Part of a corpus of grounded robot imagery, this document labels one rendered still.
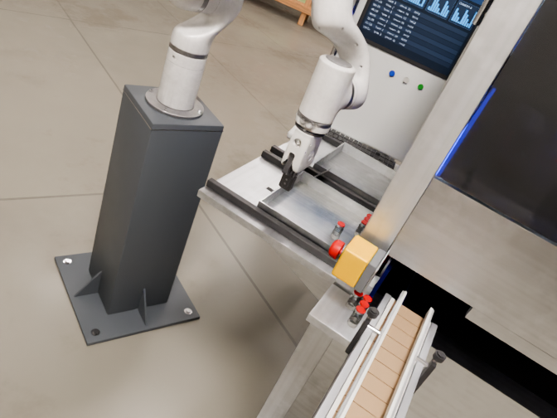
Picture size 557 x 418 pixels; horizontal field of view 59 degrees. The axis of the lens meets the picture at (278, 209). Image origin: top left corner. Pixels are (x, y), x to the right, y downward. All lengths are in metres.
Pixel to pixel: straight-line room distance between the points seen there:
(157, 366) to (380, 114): 1.29
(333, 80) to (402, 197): 0.29
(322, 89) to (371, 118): 0.99
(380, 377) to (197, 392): 1.10
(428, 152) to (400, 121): 1.09
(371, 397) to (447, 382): 0.33
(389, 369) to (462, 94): 0.50
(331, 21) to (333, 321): 0.62
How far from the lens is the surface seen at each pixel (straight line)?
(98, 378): 1.89
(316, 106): 1.10
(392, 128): 2.06
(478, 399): 1.20
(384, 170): 1.71
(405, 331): 1.04
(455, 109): 0.93
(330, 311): 1.06
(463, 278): 1.04
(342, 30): 1.12
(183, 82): 1.57
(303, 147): 1.12
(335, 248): 1.00
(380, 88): 2.02
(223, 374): 1.99
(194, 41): 1.53
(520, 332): 1.09
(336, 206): 1.40
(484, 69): 0.92
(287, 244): 1.17
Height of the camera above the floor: 1.55
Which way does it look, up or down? 32 degrees down
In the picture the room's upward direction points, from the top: 24 degrees clockwise
